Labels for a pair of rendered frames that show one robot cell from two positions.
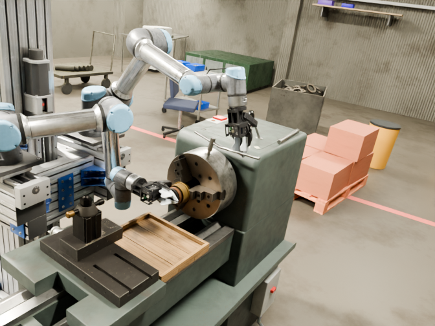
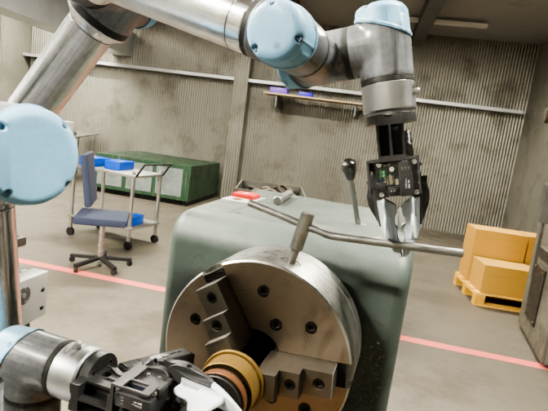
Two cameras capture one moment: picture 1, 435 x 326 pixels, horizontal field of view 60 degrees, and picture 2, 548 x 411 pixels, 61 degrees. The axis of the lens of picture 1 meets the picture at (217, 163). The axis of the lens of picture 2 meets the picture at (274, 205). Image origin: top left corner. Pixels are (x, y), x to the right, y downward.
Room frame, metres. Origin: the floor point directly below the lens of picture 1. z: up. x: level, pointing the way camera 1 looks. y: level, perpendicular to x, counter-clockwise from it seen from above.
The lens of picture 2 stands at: (0.85, 0.28, 1.43)
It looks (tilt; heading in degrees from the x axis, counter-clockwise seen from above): 9 degrees down; 344
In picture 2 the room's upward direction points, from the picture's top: 8 degrees clockwise
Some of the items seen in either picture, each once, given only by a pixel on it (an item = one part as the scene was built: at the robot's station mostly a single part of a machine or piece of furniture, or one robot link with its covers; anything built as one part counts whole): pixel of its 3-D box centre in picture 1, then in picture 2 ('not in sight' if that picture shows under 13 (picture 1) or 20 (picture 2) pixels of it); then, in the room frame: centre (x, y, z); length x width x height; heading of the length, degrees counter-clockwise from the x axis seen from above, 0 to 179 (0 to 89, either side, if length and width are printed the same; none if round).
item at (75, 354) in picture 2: (135, 182); (81, 371); (1.48, 0.34, 1.08); 0.08 x 0.05 x 0.08; 148
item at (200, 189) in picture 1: (205, 194); (303, 375); (1.46, 0.03, 1.09); 0.12 x 0.11 x 0.05; 58
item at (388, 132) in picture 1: (379, 144); not in sight; (5.21, -2.25, 0.32); 0.42 x 0.40 x 0.63; 62
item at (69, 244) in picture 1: (92, 238); not in sight; (1.16, 0.42, 1.00); 0.20 x 0.10 x 0.05; 148
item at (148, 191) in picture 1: (147, 189); (128, 392); (1.43, 0.28, 1.08); 0.12 x 0.09 x 0.08; 58
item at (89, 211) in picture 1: (85, 207); not in sight; (1.13, 0.43, 1.13); 0.08 x 0.08 x 0.03
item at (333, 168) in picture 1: (320, 156); not in sight; (4.18, -1.19, 0.38); 1.35 x 1.05 x 0.76; 153
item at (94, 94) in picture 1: (94, 100); not in sight; (1.82, 0.65, 1.33); 0.13 x 0.12 x 0.14; 144
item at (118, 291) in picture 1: (97, 260); not in sight; (1.10, 0.38, 0.95); 0.43 x 0.18 x 0.04; 58
